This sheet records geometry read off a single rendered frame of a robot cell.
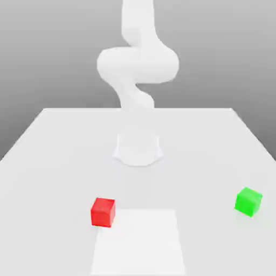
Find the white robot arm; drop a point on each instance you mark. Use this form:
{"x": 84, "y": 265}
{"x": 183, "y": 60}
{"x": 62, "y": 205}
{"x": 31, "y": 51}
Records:
{"x": 138, "y": 64}

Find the small red cube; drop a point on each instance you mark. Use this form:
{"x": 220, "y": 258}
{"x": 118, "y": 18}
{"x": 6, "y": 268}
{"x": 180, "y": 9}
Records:
{"x": 102, "y": 213}

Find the small green cube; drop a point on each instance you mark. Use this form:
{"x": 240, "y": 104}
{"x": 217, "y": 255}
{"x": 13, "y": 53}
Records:
{"x": 248, "y": 201}

